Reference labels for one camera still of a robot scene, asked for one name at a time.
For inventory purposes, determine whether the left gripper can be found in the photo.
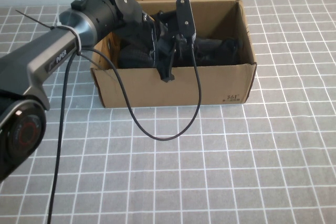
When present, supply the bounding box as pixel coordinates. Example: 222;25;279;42
143;10;191;83

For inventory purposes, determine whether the brown cardboard shoe box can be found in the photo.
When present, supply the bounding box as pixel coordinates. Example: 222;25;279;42
90;0;257;109

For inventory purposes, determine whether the grey white-checked tablecloth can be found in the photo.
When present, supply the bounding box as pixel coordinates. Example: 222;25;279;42
0;0;336;224

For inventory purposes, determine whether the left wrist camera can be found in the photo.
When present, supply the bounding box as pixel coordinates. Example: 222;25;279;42
175;0;197;44

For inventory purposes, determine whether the white cable tie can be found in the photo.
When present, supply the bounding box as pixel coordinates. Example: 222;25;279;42
56;16;82;53

